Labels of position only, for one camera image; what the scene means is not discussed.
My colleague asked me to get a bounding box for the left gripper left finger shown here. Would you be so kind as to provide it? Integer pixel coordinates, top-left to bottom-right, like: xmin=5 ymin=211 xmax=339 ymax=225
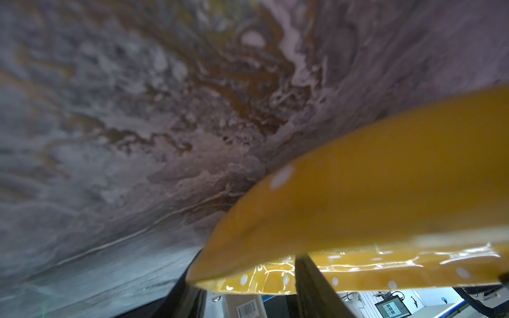
xmin=117 ymin=250 xmax=207 ymax=317

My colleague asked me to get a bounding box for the yellow polka dot plate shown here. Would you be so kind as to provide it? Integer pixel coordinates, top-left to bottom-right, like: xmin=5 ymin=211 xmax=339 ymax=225
xmin=186 ymin=84 xmax=508 ymax=294

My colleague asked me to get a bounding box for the cardboard box with barcode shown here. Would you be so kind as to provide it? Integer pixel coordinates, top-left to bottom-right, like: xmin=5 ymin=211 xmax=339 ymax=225
xmin=223 ymin=294 xmax=268 ymax=318

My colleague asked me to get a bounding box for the computer monitor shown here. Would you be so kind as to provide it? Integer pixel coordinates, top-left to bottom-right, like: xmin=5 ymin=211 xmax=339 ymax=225
xmin=375 ymin=296 xmax=412 ymax=318

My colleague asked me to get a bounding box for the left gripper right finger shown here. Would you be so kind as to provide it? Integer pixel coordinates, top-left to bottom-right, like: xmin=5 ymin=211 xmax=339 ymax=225
xmin=295 ymin=254 xmax=355 ymax=318

